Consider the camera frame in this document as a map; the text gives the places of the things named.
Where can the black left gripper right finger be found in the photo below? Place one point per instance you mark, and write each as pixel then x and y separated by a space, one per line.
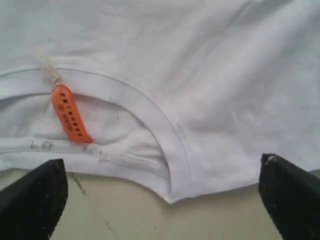
pixel 291 197

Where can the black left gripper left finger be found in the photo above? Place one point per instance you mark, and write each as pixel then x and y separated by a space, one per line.
pixel 31 207

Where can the white t-shirt red lettering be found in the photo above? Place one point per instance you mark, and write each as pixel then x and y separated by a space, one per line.
pixel 180 96

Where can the orange plastic tag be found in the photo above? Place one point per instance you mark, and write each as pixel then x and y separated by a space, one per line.
pixel 67 111

